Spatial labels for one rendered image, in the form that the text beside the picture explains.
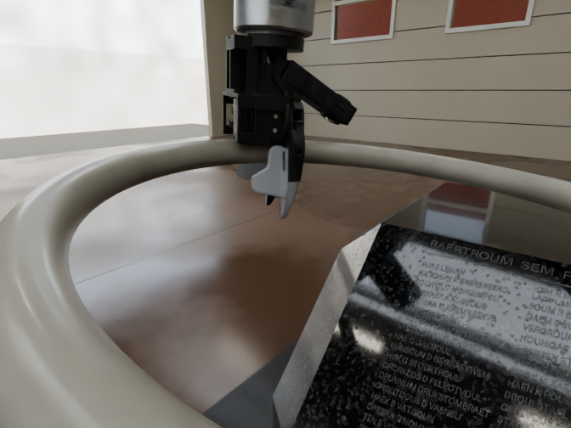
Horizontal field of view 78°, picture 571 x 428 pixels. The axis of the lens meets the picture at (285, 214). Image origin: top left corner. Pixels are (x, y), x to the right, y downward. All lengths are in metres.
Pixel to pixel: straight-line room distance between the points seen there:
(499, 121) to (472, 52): 1.20
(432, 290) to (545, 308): 0.12
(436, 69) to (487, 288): 6.66
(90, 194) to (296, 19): 0.27
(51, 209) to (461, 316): 0.44
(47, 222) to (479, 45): 6.85
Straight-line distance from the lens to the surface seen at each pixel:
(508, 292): 0.51
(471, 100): 6.90
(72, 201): 0.23
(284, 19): 0.41
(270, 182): 0.43
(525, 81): 6.76
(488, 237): 0.56
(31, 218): 0.19
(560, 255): 0.55
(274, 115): 0.42
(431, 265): 0.52
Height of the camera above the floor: 0.99
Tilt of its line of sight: 19 degrees down
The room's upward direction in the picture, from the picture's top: straight up
